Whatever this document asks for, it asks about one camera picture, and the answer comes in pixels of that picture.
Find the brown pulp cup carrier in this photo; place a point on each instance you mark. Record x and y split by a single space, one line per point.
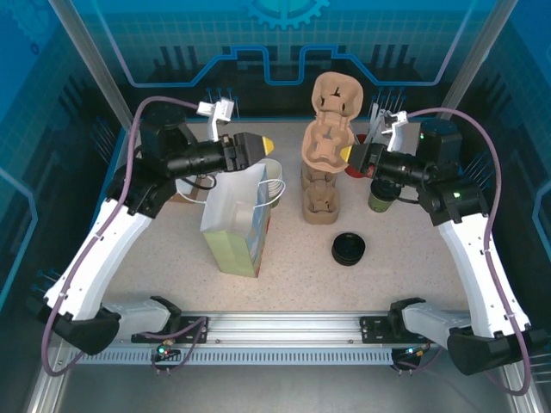
329 142

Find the stack of white napkins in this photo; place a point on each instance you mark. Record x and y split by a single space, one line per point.
183 186

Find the green paper coffee cup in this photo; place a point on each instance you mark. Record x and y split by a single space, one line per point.
383 202

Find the white and green paper bag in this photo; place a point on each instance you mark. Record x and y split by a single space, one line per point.
232 232

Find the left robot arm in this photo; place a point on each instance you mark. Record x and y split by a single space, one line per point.
94 258

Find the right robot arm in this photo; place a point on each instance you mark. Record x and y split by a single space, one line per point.
473 266

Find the red straw holder cup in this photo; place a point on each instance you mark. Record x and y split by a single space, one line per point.
354 173

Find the white paper-wrapped straw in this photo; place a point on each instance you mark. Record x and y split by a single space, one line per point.
373 125
380 118

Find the stack of pulp cup carriers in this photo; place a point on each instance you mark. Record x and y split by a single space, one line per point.
320 215

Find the stack of black cup lids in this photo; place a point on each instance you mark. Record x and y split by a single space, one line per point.
348 249

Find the right small LED connector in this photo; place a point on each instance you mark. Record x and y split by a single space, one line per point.
414 352

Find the small led connector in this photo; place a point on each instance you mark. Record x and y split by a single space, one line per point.
414 352
165 349

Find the left small LED connector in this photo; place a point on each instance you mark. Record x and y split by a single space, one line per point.
165 349

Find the grey metal front panel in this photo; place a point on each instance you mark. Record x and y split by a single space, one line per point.
280 387

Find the left aluminium frame post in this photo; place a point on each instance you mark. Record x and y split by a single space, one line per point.
100 64

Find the aluminium frame post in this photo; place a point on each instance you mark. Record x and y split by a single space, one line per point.
100 64
472 64

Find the right aluminium frame post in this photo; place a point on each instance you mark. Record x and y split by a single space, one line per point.
472 64

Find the right black mount plate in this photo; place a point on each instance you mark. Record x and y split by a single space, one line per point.
374 329

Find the black mount plate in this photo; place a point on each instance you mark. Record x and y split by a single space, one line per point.
374 329
193 332

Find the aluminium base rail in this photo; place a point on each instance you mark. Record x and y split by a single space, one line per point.
280 327

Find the left black mount plate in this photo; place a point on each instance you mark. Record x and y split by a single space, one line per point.
193 332

